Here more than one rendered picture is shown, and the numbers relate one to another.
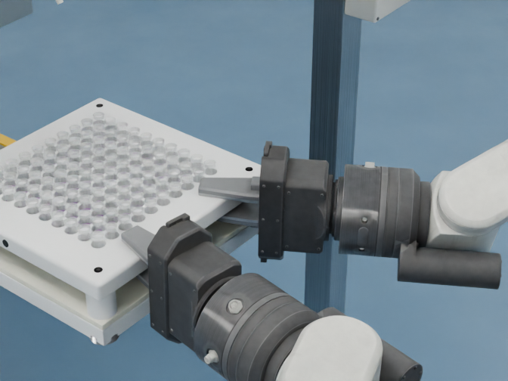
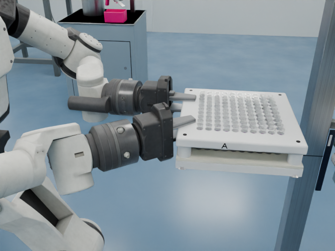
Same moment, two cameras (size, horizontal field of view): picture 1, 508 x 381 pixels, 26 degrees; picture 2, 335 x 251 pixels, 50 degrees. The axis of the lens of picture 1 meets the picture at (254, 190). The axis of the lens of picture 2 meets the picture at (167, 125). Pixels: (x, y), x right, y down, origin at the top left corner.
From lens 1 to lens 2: 1.48 m
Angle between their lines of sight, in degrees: 110
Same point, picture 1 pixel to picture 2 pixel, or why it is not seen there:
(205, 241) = (157, 87)
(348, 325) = (88, 75)
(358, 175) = (121, 121)
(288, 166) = (155, 115)
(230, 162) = (196, 134)
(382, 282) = not seen: outside the picture
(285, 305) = (114, 81)
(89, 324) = not seen: hidden behind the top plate
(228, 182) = (182, 119)
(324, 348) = (92, 70)
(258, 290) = (126, 81)
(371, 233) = not seen: hidden behind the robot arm
